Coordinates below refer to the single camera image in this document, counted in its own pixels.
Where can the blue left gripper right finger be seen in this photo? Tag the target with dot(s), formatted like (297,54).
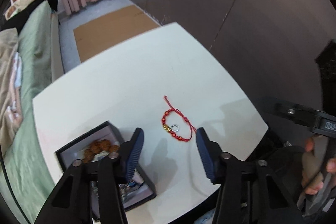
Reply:
(210,153)

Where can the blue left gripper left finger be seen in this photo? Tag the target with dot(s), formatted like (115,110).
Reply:
(130,152)

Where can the black jewelry box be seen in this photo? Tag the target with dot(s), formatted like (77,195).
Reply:
(92,186)

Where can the person's right hand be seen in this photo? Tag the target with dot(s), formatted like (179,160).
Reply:
(311,182)

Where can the green bed sheet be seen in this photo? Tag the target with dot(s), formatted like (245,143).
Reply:
(25,179)

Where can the brown cardboard sheet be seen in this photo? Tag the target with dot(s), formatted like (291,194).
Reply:
(108,30)

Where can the beige blanket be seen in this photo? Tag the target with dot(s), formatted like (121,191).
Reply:
(11,82)

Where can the black garment on bed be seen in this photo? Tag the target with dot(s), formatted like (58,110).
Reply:
(19,20)

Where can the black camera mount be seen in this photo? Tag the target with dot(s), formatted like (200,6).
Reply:
(327,71)

